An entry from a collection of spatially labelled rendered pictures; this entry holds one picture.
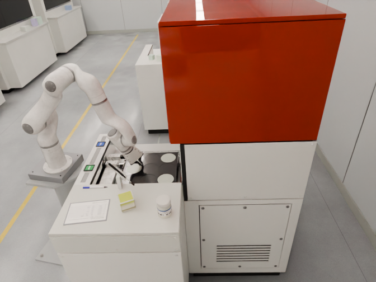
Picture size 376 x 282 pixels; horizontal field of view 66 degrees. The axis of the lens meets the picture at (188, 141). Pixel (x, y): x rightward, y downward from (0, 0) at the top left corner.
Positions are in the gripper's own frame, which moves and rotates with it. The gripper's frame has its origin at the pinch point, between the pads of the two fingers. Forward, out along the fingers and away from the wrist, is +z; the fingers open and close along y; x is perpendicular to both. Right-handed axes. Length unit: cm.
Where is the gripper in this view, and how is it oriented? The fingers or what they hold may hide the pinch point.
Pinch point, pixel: (140, 163)
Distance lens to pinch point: 188.6
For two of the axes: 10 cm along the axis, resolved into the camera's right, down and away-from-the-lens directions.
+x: 5.8, 4.3, -7.0
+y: -7.2, 6.7, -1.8
